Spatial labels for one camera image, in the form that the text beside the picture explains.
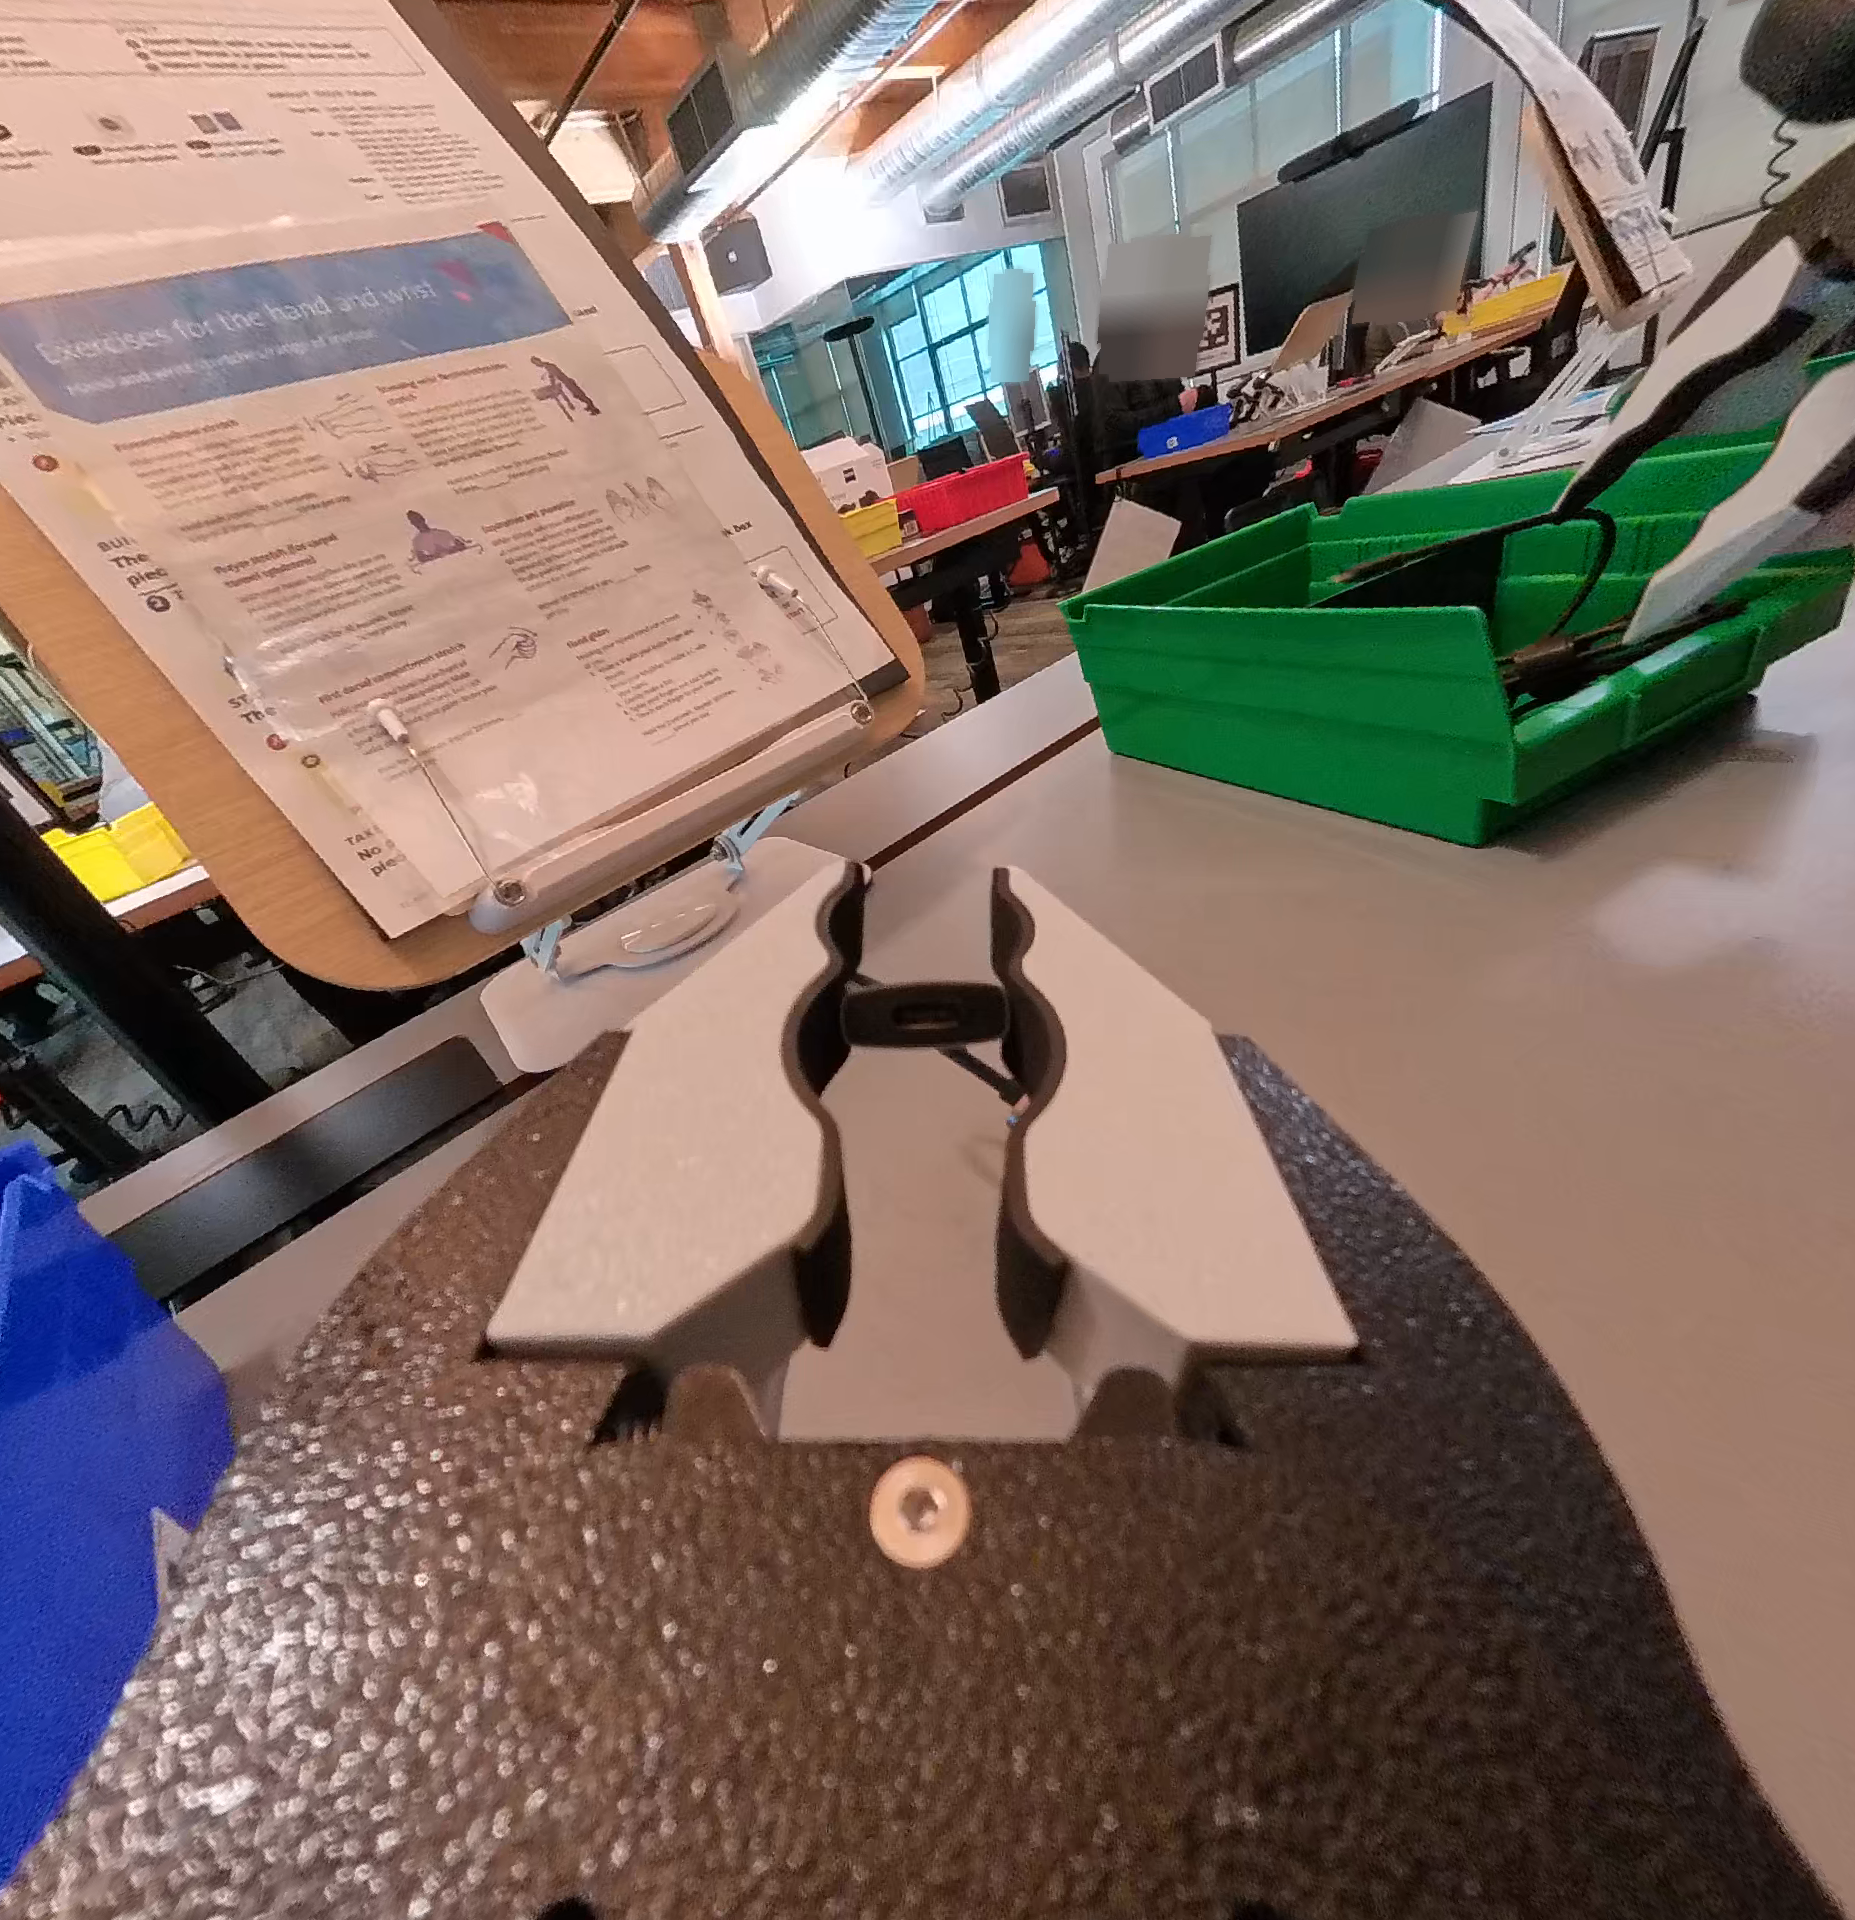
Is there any red plastic bin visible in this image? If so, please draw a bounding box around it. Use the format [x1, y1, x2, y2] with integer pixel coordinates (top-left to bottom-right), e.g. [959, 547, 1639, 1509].
[896, 453, 1034, 535]

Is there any green plastic bin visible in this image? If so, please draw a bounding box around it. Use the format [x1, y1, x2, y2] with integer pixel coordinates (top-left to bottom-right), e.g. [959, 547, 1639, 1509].
[1060, 349, 1855, 847]

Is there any white instruction sheet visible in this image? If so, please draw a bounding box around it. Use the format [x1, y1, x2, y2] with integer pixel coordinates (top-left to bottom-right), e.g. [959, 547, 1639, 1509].
[0, 0, 571, 325]

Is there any wooden background table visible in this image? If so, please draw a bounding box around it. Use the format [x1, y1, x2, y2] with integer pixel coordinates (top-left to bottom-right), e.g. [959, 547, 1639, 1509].
[1091, 315, 1591, 488]

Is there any black metal pole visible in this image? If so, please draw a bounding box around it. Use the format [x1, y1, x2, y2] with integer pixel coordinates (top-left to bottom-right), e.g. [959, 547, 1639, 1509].
[0, 720, 269, 1171]

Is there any black USB cable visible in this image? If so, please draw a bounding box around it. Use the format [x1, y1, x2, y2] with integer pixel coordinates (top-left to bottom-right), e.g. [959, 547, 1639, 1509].
[1316, 502, 1769, 707]

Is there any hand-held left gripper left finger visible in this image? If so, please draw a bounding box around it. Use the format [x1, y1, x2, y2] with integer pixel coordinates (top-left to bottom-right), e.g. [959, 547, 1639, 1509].
[481, 860, 873, 1373]

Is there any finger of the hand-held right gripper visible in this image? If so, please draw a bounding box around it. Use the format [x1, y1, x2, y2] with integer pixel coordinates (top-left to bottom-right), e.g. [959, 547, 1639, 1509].
[1621, 349, 1855, 646]
[1551, 232, 1828, 514]

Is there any grey framed dark panel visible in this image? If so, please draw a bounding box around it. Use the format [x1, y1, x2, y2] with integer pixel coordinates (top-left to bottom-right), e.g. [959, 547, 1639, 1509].
[109, 1032, 498, 1303]

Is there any black flat screen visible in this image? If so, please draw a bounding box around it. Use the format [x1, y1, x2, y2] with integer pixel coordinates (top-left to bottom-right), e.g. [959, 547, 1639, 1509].
[1234, 82, 1495, 315]

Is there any grey flat panel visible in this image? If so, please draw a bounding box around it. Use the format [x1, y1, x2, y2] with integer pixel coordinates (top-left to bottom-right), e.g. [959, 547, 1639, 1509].
[1085, 494, 1184, 600]

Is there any wooden document stand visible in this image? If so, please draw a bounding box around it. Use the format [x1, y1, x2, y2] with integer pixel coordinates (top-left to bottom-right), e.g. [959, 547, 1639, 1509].
[1444, 0, 1695, 329]
[0, 0, 929, 1074]

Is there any grey USB hub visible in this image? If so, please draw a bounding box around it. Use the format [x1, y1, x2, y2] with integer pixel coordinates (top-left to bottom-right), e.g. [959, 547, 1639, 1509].
[841, 980, 1008, 1051]

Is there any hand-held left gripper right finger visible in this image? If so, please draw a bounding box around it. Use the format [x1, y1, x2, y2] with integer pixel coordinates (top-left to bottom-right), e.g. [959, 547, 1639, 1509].
[988, 863, 1364, 1379]

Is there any silver ceiling duct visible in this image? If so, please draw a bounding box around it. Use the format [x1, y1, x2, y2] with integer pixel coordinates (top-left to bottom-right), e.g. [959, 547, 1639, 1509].
[635, 0, 929, 242]
[869, 0, 1326, 212]

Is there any blue header exercise sheet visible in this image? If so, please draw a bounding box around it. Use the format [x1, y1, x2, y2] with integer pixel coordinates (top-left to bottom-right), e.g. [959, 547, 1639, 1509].
[0, 217, 900, 938]

